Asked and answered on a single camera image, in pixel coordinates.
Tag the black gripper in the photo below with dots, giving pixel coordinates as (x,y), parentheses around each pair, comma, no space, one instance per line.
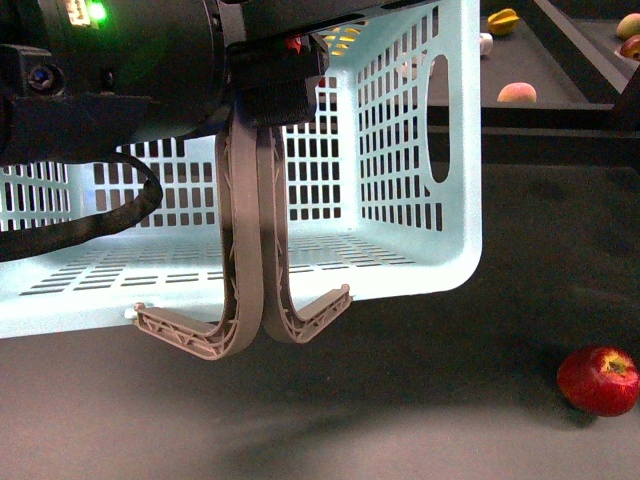
(80,78)

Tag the black fruit display tray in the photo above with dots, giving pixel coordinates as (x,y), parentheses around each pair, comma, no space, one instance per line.
(573,92)

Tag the yellow starfruit back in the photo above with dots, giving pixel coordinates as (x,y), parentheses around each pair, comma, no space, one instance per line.
(503,22)

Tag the yellow starfruit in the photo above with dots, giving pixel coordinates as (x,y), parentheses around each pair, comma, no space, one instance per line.
(340,39)
(503,22)

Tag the pink peach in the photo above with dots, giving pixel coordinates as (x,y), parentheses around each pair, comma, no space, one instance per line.
(519,92)

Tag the fruit in right tray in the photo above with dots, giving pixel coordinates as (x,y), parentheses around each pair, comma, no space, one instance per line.
(628,26)

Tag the red fruit right tray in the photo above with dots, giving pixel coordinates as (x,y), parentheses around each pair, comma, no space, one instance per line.
(630,49)

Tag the red apple on table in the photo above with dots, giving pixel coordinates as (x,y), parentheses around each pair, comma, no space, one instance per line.
(599,380)

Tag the black right display tray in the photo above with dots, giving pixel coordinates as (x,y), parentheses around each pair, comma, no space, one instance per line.
(595,45)

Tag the yellow starfruit front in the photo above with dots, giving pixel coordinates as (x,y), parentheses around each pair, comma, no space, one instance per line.
(340,39)

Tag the light blue plastic basket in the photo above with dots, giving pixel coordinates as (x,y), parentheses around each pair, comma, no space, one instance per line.
(376,194)

